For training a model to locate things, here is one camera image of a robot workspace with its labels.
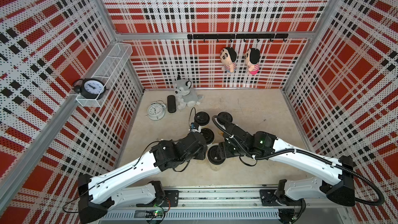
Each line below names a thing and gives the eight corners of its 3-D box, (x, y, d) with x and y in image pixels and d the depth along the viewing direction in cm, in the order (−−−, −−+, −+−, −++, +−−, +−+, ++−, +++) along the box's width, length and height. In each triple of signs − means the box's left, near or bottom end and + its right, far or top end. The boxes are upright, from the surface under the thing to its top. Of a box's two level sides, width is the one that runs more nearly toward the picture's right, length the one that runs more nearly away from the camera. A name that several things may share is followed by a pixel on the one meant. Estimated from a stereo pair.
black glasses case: (167, 113, 108) (167, 111, 106) (167, 97, 118) (167, 95, 116) (176, 112, 109) (175, 110, 107) (175, 96, 119) (174, 94, 117)
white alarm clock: (146, 120, 105) (144, 117, 102) (151, 103, 115) (150, 99, 112) (163, 120, 105) (162, 117, 102) (167, 103, 115) (166, 99, 112)
